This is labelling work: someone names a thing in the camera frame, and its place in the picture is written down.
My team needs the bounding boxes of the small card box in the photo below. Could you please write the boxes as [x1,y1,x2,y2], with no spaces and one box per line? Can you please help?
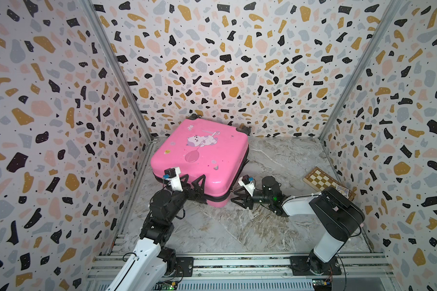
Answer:
[336,185,350,198]

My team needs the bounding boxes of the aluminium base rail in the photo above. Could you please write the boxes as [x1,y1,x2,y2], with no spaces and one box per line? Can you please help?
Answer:
[85,251,398,291]

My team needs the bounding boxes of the circuit board right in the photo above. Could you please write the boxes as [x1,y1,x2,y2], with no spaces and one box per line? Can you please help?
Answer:
[313,280,332,291]

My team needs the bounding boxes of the right aluminium corner post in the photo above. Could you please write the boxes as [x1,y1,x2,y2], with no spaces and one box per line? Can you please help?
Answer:
[319,0,401,143]

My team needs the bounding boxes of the green circuit board left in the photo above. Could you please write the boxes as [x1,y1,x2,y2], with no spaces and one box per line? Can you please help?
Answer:
[154,281,178,291]

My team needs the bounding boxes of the aluminium corner post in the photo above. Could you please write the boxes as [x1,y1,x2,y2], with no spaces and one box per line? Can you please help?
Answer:
[79,0,153,144]
[319,0,401,143]

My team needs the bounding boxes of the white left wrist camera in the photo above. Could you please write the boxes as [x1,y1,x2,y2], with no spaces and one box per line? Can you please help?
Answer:
[163,167,183,192]

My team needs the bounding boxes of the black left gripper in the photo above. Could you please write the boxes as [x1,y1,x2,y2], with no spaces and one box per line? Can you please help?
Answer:
[166,174,205,225]

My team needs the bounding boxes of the left aluminium corner post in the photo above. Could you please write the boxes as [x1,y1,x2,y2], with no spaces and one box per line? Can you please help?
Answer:
[79,0,153,144]

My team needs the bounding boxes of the pink hard-shell suitcase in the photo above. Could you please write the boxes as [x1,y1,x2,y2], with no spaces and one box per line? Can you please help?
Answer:
[151,114,251,207]

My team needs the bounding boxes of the wooden chess board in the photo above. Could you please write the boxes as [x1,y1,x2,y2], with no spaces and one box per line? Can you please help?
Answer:
[303,167,355,201]

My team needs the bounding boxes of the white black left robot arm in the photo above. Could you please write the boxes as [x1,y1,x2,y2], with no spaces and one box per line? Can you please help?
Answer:
[107,173,206,291]

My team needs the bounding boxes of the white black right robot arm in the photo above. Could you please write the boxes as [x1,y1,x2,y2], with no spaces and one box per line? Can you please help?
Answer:
[231,175,365,275]

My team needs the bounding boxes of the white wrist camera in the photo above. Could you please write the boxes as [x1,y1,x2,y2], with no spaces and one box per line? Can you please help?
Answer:
[163,167,183,192]
[239,175,256,196]

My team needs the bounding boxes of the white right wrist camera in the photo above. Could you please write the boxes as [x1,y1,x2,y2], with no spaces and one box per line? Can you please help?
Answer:
[239,175,256,196]

